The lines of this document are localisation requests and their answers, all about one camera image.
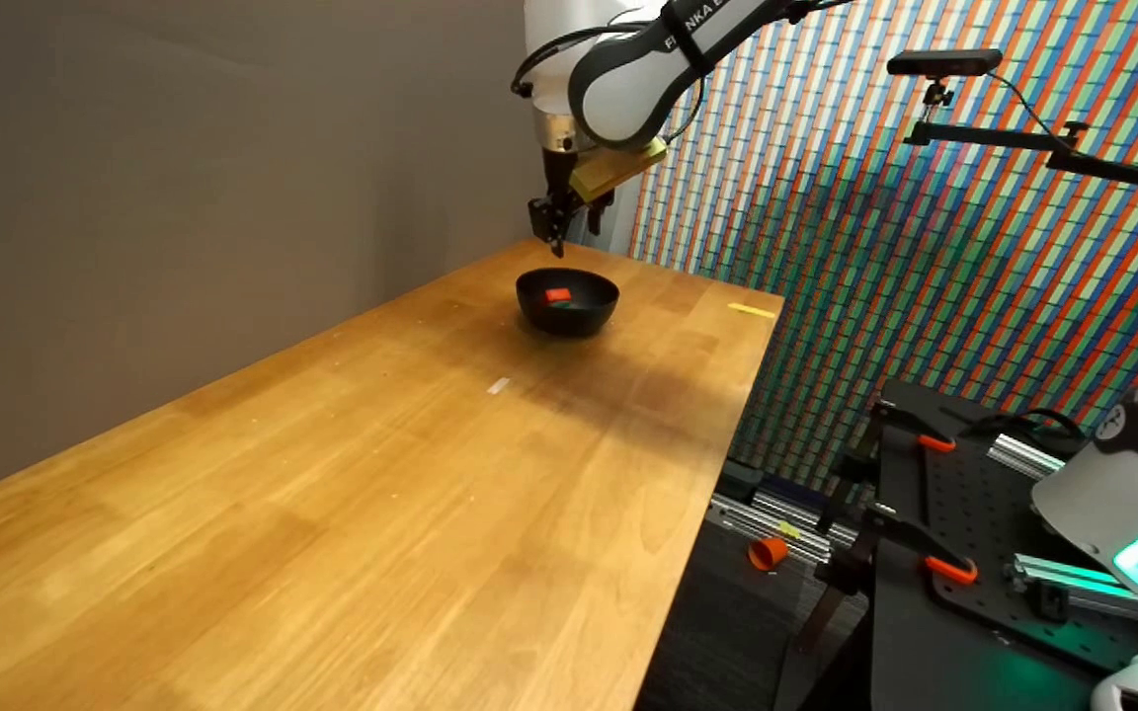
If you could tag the black bowl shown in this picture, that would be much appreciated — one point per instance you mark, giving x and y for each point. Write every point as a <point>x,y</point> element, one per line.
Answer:
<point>570,317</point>

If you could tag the tan wrist camera mount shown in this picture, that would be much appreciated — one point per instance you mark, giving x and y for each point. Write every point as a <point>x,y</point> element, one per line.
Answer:
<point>623,163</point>

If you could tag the red block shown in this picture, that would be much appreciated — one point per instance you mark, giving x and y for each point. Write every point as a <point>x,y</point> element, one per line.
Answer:
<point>557,292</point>

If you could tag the multicoloured patterned wall panel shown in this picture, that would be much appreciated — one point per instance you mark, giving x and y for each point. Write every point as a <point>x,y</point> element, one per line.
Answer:
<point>888,263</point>

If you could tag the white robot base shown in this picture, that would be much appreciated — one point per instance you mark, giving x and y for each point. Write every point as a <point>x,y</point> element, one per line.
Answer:
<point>1137,499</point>

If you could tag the silver aluminium extrusion rail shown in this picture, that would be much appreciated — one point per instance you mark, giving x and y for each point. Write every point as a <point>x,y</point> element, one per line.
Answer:
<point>778,519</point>

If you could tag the black clamp with orange tip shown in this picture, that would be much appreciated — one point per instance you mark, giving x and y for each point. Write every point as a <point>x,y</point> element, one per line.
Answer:
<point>769,550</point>
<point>909,436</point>
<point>926,550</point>

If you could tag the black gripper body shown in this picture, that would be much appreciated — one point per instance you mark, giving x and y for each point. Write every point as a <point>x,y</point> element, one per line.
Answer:
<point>554,178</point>

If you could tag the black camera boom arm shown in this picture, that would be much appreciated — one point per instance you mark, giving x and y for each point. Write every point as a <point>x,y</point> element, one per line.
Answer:
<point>1056,142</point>

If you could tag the black camera on boom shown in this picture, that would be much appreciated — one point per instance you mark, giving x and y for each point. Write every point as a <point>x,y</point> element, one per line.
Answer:
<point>944,61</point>

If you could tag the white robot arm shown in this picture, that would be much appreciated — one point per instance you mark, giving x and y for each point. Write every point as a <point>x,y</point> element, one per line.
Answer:
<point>632,71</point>

